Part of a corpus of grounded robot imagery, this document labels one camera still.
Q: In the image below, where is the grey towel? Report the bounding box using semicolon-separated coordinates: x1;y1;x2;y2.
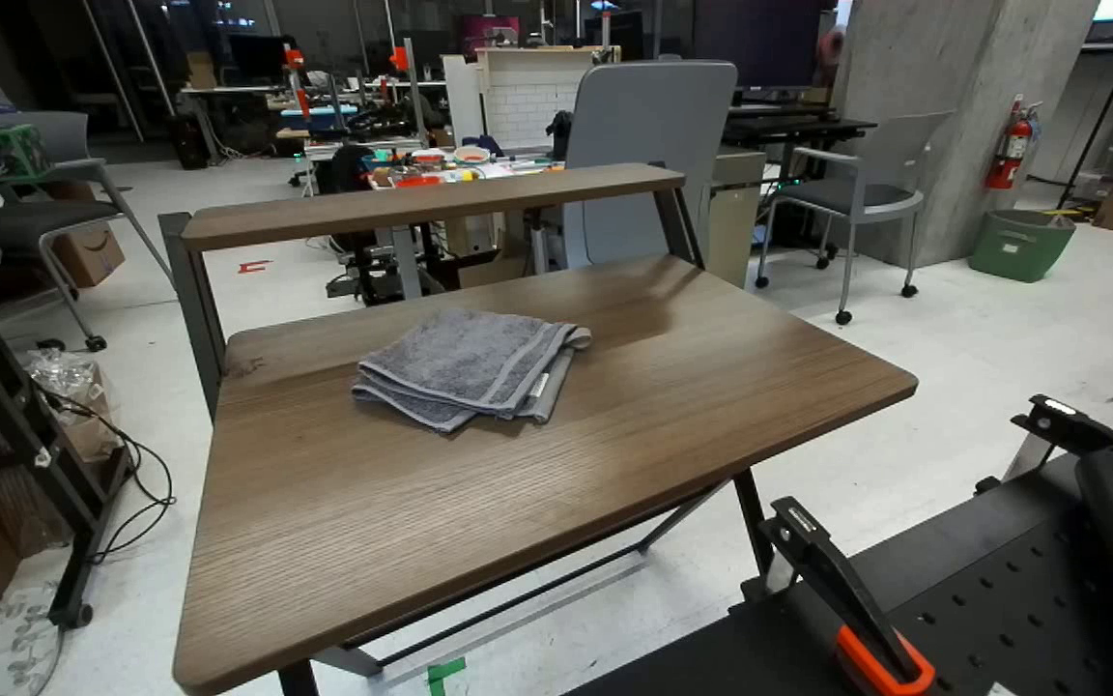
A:
349;301;596;436

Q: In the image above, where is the wooden desk riser shelf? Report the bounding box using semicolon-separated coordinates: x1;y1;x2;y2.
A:
179;157;687;256

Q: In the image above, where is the cluttered low work table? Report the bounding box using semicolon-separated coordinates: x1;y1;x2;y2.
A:
301;131;573;198

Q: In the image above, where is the beige waste bin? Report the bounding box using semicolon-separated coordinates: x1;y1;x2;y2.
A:
702;148;768;289

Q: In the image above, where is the white pegboard panel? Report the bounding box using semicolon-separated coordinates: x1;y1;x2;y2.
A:
437;41;627;153

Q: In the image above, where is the black background table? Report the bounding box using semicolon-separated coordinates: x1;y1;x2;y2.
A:
721;101;877;153

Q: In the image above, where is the green floor tape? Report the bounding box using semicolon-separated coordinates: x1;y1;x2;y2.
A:
421;653;471;696

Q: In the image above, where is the grey armchair on casters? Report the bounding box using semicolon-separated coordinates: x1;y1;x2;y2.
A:
754;106;957;329

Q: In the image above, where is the green plastic bin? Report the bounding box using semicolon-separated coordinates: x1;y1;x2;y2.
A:
962;206;1078;287

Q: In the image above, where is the clear plastic bag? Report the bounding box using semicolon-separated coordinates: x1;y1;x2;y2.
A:
18;345;112;416

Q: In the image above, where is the red fire extinguisher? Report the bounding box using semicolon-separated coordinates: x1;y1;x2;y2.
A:
983;94;1042;198

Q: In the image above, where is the black metal clamp lever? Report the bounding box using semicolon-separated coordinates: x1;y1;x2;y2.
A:
1010;391;1113;461

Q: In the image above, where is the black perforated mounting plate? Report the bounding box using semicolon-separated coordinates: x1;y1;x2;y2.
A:
568;411;1113;696

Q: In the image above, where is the grey metal-legged chair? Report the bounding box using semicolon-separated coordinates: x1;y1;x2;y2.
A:
0;106;179;357

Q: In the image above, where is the black metal rack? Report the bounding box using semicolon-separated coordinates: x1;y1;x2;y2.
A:
0;246;140;635

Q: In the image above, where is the black metal desk frame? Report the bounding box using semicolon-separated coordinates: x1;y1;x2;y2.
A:
157;177;782;696

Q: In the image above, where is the black clamp orange handle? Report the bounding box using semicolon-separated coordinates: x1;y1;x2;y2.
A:
756;496;942;696

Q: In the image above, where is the black floor cable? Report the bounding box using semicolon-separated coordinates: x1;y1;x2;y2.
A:
75;399;182;564

